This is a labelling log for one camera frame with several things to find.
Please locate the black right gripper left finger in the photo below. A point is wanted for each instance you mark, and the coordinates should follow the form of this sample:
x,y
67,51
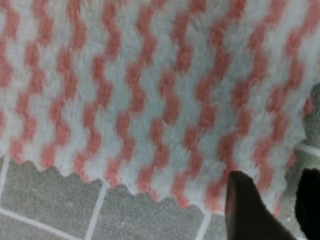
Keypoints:
x,y
246,216

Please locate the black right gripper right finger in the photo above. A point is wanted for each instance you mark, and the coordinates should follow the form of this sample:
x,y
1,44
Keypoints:
x,y
307,204

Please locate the pink white wavy towel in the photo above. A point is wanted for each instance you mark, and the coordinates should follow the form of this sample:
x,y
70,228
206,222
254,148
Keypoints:
x,y
246,42

